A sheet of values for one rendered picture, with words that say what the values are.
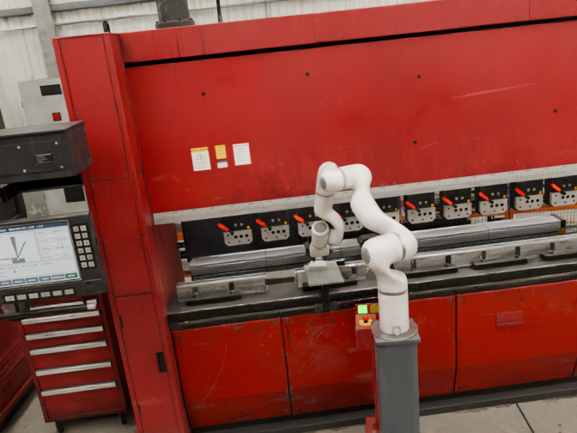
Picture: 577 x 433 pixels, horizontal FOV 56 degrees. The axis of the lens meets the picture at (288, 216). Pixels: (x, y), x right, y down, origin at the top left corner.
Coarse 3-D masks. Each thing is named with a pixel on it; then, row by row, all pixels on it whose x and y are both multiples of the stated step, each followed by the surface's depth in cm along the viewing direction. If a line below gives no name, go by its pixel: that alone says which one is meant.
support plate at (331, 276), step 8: (328, 264) 301; (336, 264) 300; (312, 272) 292; (320, 272) 291; (328, 272) 290; (336, 272) 289; (312, 280) 283; (320, 280) 282; (328, 280) 281; (336, 280) 280
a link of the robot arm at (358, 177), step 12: (348, 168) 234; (360, 168) 235; (348, 180) 232; (360, 180) 232; (360, 192) 227; (360, 204) 224; (372, 204) 223; (360, 216) 224; (372, 216) 221; (384, 216) 220; (372, 228) 223; (384, 228) 221; (396, 228) 218; (408, 240) 214; (408, 252) 214
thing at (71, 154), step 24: (0, 144) 215; (24, 144) 215; (48, 144) 216; (72, 144) 220; (0, 168) 218; (24, 168) 218; (48, 168) 219; (72, 168) 220; (0, 192) 236; (0, 216) 234
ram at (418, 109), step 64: (192, 64) 265; (256, 64) 267; (320, 64) 270; (384, 64) 272; (448, 64) 275; (512, 64) 277; (576, 64) 280; (192, 128) 274; (256, 128) 276; (320, 128) 279; (384, 128) 282; (448, 128) 284; (512, 128) 287; (576, 128) 290; (192, 192) 284; (256, 192) 286; (384, 192) 292
